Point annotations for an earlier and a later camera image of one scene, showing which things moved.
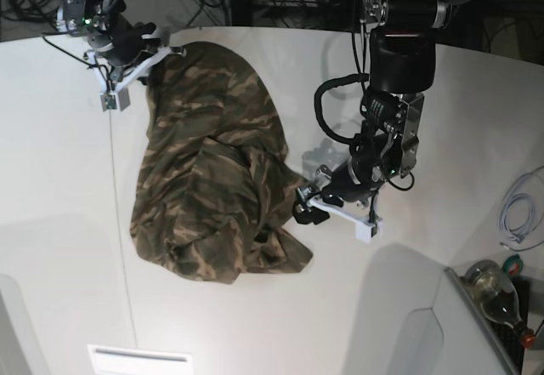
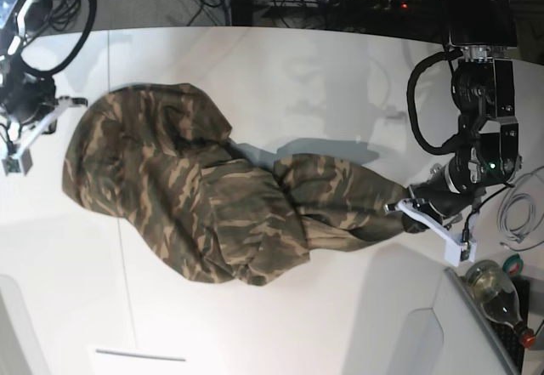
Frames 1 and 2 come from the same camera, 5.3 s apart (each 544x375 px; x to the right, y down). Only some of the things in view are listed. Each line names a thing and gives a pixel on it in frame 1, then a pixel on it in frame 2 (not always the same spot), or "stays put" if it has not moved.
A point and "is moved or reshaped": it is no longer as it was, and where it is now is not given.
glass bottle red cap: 498,298 stays put
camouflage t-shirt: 216,184 is moved or reshaped
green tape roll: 513,265 stays put
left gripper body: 126,40 to 30,99
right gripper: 349,182 to 440,196
